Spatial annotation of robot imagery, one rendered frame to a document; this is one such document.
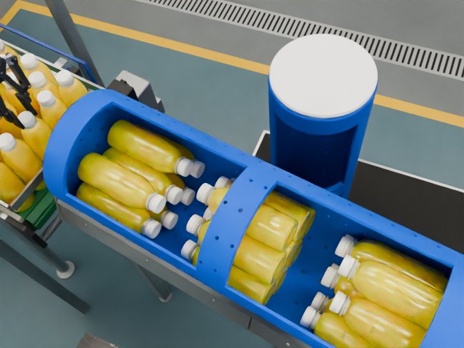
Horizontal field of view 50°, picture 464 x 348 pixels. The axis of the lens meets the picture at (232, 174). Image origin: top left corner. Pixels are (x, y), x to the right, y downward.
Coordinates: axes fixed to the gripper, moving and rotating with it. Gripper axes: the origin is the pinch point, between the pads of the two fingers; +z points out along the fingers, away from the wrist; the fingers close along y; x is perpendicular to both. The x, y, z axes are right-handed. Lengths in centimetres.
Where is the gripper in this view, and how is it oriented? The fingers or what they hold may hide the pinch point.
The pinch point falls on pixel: (20, 111)
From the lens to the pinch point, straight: 131.1
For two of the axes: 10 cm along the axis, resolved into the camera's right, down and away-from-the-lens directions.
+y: 5.2, -7.7, 3.7
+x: -8.5, -4.2, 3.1
